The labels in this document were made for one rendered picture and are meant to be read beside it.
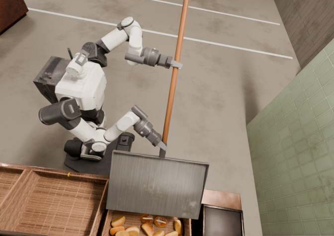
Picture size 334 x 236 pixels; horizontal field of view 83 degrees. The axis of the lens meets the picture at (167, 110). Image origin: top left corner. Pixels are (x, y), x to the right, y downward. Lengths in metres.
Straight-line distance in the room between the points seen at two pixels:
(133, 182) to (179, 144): 1.36
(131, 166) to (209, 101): 2.01
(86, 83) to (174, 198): 0.82
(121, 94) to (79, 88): 1.76
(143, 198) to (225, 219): 0.61
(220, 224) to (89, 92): 1.19
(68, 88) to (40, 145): 1.62
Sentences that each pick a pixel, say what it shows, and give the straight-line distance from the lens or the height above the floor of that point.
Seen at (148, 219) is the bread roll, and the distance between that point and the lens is 1.57.
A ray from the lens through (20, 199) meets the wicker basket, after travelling 1.71.
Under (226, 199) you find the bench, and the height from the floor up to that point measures 0.58.
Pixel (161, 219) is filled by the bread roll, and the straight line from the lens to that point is 1.58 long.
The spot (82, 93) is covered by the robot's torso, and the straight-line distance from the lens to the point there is 1.06.
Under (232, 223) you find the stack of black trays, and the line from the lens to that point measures 1.57.
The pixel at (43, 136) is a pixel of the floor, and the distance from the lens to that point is 2.68.
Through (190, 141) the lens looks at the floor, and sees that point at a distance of 2.50.
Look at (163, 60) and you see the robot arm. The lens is 1.00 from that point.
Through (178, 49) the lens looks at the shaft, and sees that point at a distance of 1.04.
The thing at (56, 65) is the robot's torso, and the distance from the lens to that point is 1.22.
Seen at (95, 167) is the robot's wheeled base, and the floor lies 0.17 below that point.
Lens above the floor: 2.21
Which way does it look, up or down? 56 degrees down
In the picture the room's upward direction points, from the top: 14 degrees clockwise
